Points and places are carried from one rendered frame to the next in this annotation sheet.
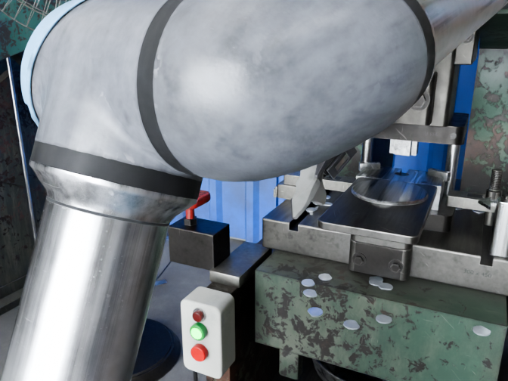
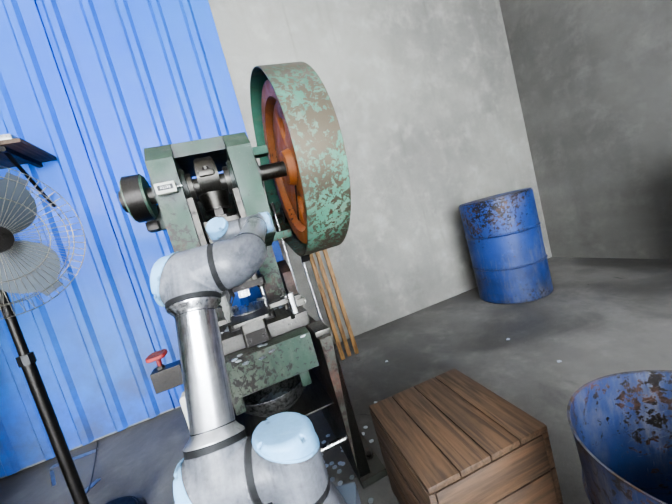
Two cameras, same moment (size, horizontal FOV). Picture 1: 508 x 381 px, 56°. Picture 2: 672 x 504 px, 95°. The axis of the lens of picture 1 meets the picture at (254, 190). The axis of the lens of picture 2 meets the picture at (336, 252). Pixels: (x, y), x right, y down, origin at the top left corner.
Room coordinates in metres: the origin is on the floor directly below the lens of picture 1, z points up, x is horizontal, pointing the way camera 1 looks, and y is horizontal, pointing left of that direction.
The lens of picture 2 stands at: (-0.41, 0.32, 1.03)
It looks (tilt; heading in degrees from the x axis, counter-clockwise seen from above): 5 degrees down; 317
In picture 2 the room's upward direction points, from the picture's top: 15 degrees counter-clockwise
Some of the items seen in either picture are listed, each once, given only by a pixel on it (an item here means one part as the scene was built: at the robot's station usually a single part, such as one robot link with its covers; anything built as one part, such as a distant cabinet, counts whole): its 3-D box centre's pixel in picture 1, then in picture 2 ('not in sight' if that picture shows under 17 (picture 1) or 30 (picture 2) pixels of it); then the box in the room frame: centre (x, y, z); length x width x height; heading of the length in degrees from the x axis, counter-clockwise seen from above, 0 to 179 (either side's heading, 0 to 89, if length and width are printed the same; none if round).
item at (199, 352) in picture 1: (199, 352); not in sight; (0.66, 0.09, 0.54); 0.03 x 0.01 x 0.03; 64
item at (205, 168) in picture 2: not in sight; (214, 197); (0.88, -0.28, 1.27); 0.21 x 0.12 x 0.34; 154
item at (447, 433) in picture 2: not in sight; (456, 462); (0.13, -0.46, 0.18); 0.40 x 0.38 x 0.35; 151
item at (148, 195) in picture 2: not in sight; (209, 183); (0.88, -0.28, 1.33); 0.67 x 0.18 x 0.18; 64
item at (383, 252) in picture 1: (379, 237); (254, 327); (0.72, -0.21, 0.72); 0.25 x 0.14 x 0.14; 154
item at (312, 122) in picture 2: not in sight; (282, 173); (0.83, -0.63, 1.33); 1.03 x 0.28 x 0.82; 154
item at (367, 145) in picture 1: (367, 150); not in sight; (0.97, -0.23, 0.81); 0.02 x 0.02 x 0.14
